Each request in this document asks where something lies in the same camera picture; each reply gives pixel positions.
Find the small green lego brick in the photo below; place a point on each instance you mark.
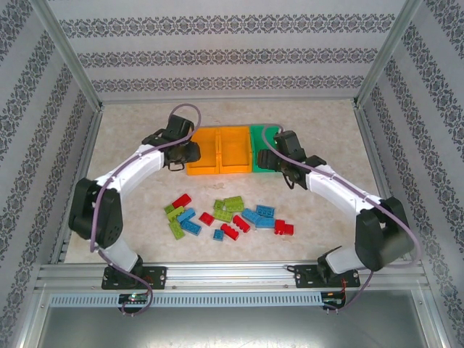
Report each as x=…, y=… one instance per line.
x=169, y=209
x=218, y=205

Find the red stepped lego brick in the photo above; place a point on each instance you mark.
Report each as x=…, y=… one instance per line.
x=283, y=227

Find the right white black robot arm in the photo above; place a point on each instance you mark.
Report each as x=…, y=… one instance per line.
x=335, y=194

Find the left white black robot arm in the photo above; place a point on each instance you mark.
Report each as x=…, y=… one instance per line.
x=139, y=168

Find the orange plastic bin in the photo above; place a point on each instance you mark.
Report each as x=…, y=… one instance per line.
x=233, y=150
x=206, y=156

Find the green plastic bin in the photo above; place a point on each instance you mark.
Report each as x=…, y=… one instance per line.
x=259, y=139

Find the small red lego brick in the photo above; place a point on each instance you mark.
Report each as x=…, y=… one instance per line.
x=206, y=218

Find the small circuit board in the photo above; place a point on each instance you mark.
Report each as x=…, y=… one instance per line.
x=333, y=298
x=134, y=298

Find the grey metal panel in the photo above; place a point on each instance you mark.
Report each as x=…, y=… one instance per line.
x=232, y=328

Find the aluminium cross rail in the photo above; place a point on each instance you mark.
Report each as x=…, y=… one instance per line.
x=228, y=99

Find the aluminium side rail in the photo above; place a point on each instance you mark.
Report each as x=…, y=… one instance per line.
x=370, y=145
x=82, y=163

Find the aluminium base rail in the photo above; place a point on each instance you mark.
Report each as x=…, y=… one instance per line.
x=224, y=275

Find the aluminium frame post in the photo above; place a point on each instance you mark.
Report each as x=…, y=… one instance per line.
x=69, y=54
x=386, y=54

